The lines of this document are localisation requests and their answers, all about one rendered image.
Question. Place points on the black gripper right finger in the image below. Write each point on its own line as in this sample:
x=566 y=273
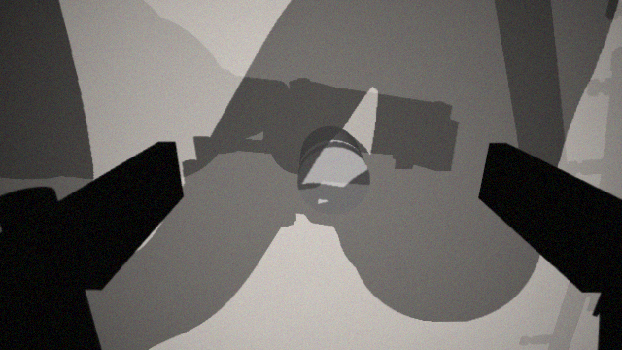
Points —
x=574 y=225

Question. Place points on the grey cylinder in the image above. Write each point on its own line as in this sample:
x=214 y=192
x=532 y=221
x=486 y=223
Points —
x=333 y=177

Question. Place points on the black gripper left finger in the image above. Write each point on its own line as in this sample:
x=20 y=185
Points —
x=52 y=251

